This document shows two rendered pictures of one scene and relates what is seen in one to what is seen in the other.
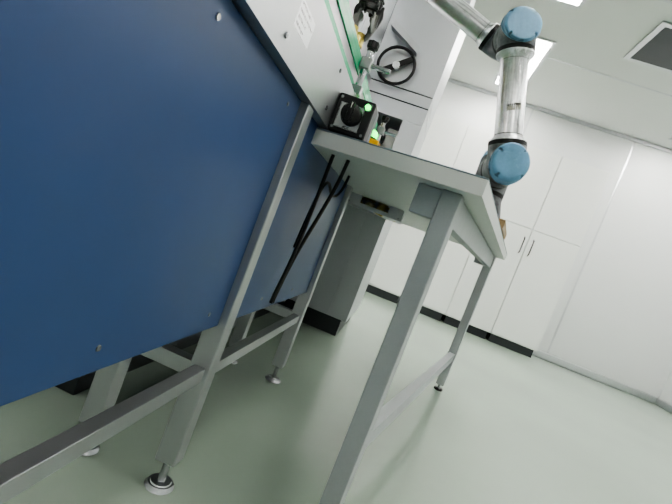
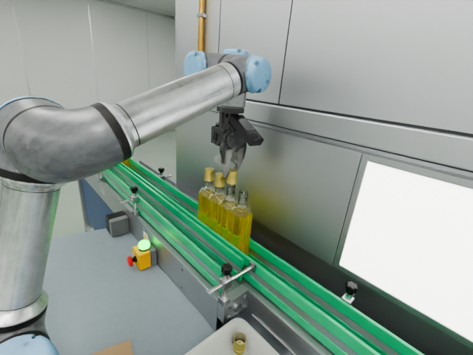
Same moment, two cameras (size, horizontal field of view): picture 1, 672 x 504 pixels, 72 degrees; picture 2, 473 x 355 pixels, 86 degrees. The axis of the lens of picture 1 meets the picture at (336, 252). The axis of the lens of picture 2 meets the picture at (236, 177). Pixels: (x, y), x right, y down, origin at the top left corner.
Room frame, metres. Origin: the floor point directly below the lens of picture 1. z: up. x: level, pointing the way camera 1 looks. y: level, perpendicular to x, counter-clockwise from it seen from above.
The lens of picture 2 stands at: (2.04, -0.42, 1.46)
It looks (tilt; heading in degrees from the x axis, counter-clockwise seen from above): 21 degrees down; 128
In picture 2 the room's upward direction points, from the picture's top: 5 degrees clockwise
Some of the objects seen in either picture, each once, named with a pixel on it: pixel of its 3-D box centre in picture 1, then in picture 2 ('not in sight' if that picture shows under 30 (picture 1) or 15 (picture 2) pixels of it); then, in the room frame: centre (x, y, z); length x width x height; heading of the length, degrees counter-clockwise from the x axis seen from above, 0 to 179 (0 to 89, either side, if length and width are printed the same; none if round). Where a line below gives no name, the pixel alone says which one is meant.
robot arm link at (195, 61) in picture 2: not in sight; (212, 69); (1.55, 0.08, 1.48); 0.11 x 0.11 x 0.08; 86
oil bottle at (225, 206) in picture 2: not in sight; (227, 226); (1.56, 0.18, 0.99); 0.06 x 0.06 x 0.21; 82
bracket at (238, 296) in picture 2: not in sight; (234, 303); (1.71, 0.05, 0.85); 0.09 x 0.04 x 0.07; 82
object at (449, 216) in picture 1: (435, 331); not in sight; (1.60, -0.42, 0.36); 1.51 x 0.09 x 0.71; 158
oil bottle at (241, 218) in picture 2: not in sight; (239, 233); (1.62, 0.17, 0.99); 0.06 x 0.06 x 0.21; 82
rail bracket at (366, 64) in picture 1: (373, 72); (129, 203); (1.11, 0.07, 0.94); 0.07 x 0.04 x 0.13; 82
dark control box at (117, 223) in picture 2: (353, 122); (117, 223); (1.00, 0.06, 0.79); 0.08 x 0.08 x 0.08; 82
